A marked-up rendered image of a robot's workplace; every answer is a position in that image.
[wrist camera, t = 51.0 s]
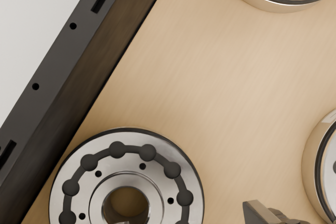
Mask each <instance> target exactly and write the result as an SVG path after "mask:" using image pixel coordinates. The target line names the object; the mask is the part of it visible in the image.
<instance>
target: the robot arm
mask: <svg viewBox="0 0 336 224"><path fill-rule="evenodd" d="M242 208H243V215H244V221H245V224H310V223H309V222H307V221H304V220H298V219H289V218H288V217H287V216H286V215H284V214H283V213H282V212H281V211H280V210H278V209H275V208H271V207H270V208H266V207H265V206H264V205H263V204H262V203H261V202H260V201H259V200H258V199H256V200H250V201H244V202H242ZM114 224H129V221H125V222H119V223H114Z"/></svg>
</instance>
